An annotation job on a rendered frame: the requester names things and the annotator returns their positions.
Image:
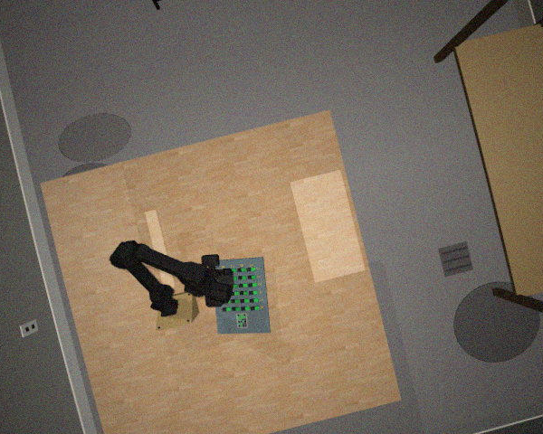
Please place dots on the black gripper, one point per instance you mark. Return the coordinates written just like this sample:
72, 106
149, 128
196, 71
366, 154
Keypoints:
211, 261

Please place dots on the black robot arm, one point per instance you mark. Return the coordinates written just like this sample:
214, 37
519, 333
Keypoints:
130, 255

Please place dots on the grey switch panel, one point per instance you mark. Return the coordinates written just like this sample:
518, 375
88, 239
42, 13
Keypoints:
247, 311

